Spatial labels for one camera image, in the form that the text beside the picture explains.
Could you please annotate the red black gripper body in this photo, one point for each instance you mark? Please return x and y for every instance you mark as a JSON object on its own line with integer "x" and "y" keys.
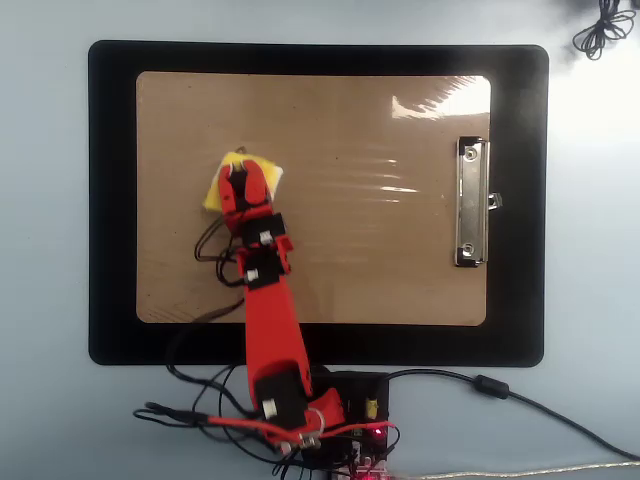
{"x": 262, "y": 230}

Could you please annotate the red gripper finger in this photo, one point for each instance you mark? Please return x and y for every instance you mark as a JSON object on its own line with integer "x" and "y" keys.
{"x": 256, "y": 185}
{"x": 227, "y": 195}

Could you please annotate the yellow white sponge with knob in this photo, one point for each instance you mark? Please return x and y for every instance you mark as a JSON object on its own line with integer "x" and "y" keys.
{"x": 212, "y": 200}

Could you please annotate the black robot base with electronics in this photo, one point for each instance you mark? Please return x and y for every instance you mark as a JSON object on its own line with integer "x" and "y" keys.
{"x": 377, "y": 387}

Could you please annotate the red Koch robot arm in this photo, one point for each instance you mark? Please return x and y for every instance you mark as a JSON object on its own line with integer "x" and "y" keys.
{"x": 272, "y": 325}

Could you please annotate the brown clipboard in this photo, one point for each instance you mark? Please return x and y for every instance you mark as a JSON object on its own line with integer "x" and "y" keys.
{"x": 375, "y": 280}

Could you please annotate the black mat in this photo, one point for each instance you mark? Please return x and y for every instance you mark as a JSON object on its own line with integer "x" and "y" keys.
{"x": 110, "y": 150}

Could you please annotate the metal clipboard clip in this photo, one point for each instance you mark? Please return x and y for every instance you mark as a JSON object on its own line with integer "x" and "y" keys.
{"x": 472, "y": 200}

